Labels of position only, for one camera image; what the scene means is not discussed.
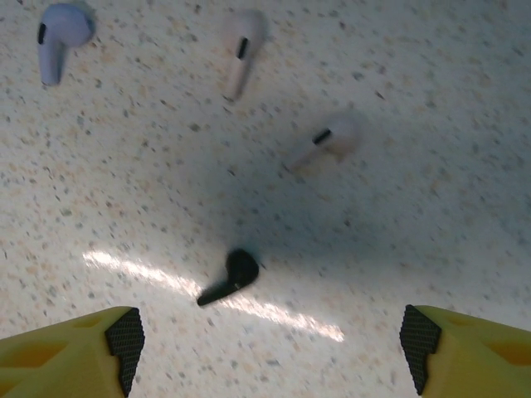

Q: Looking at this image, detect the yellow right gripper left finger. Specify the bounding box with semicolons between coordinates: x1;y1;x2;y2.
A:
0;305;146;398

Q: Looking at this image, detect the black wireless earbud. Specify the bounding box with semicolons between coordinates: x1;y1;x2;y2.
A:
196;247;261;308

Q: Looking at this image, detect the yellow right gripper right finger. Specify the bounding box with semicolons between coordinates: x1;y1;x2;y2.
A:
399;303;531;398

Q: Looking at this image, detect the purple wireless earbud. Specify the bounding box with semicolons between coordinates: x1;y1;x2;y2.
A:
37;2;95;87

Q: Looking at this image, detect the pink wireless earbud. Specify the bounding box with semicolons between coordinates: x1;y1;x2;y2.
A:
285;114;361;173
222;8;270;100

